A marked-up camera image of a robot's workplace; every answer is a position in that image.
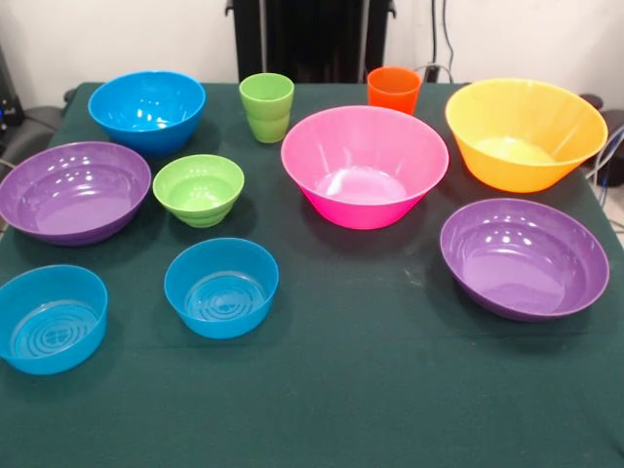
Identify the small green bowl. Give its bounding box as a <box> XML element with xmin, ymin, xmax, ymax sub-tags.
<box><xmin>152</xmin><ymin>153</ymin><xmax>246</xmax><ymax>229</ymax></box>

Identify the green cup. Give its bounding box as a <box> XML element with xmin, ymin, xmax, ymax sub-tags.
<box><xmin>238</xmin><ymin>72</ymin><xmax>295</xmax><ymax>144</ymax></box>

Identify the purple bowl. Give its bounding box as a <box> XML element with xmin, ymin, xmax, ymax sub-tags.
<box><xmin>439</xmin><ymin>197</ymin><xmax>610</xmax><ymax>323</ymax></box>
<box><xmin>0</xmin><ymin>140</ymin><xmax>152</xmax><ymax>247</ymax></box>

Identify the deep smooth blue bowl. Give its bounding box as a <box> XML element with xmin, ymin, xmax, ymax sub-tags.
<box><xmin>87</xmin><ymin>70</ymin><xmax>207</xmax><ymax>158</ymax></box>

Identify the blue bowl with ringed bottom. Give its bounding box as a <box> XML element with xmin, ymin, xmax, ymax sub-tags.
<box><xmin>163</xmin><ymin>237</ymin><xmax>280</xmax><ymax>340</ymax></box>
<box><xmin>0</xmin><ymin>264</ymin><xmax>109</xmax><ymax>376</ymax></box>

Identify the light blue cable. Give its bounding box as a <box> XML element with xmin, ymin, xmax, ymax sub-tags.
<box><xmin>587</xmin><ymin>124</ymin><xmax>624</xmax><ymax>189</ymax></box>

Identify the black plug with grey cable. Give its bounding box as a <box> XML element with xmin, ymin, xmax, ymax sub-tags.
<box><xmin>412</xmin><ymin>61</ymin><xmax>452</xmax><ymax>84</ymax></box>

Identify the black rounded seat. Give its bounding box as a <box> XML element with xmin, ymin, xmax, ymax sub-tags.
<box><xmin>9</xmin><ymin>103</ymin><xmax>65</xmax><ymax>162</ymax></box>

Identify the black equipment rack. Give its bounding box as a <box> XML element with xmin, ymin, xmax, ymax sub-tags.
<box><xmin>0</xmin><ymin>46</ymin><xmax>24</xmax><ymax>147</ymax></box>

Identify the dark green tablecloth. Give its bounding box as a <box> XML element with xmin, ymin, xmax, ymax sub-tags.
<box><xmin>0</xmin><ymin>81</ymin><xmax>624</xmax><ymax>468</ymax></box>

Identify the orange cup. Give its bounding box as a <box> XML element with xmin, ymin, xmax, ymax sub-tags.
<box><xmin>367</xmin><ymin>66</ymin><xmax>422</xmax><ymax>117</ymax></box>

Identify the yellow-orange bowl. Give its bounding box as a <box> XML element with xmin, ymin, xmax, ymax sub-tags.
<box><xmin>445</xmin><ymin>78</ymin><xmax>609</xmax><ymax>194</ymax></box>

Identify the pink bowl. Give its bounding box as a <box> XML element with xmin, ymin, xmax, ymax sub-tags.
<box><xmin>280</xmin><ymin>105</ymin><xmax>449</xmax><ymax>231</ymax></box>

